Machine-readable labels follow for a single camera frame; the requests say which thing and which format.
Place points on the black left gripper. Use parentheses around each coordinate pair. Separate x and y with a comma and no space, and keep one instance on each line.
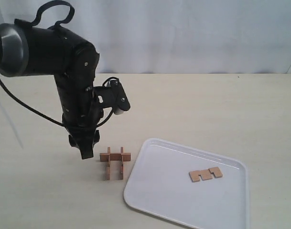
(82,129)

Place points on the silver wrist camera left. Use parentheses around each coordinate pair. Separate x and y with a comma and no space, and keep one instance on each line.
(121,103)

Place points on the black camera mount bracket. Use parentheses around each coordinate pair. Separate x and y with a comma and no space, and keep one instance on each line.
(107,95)

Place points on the wooden interlocking puzzle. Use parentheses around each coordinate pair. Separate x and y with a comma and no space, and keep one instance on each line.
(111,159)

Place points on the notched wooden piece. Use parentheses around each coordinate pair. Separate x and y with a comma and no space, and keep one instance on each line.
(206,174)

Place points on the white curtain backdrop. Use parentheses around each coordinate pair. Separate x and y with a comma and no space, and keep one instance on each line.
(187,36)

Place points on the white plastic tray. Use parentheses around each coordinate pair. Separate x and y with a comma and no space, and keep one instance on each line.
(160,185)

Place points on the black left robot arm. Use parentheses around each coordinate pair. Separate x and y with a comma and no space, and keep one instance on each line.
(72,60)

